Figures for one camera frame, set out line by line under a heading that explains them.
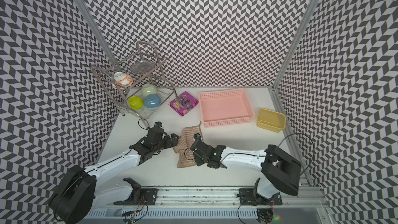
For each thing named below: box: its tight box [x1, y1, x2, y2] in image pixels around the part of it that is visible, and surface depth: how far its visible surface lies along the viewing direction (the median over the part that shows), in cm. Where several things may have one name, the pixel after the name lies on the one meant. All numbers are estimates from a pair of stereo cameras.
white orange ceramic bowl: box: [112, 71, 134, 89], surface depth 82 cm
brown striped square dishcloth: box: [172, 121, 204, 169], surface depth 88 cm
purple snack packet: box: [169, 91, 199, 117], surface depth 106 cm
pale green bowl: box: [140, 82, 158, 98], surface depth 110 cm
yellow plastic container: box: [256, 108, 287, 133], surface depth 101 cm
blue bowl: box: [144, 93, 162, 109], surface depth 103 cm
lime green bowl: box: [126, 95, 144, 111], surface depth 101 cm
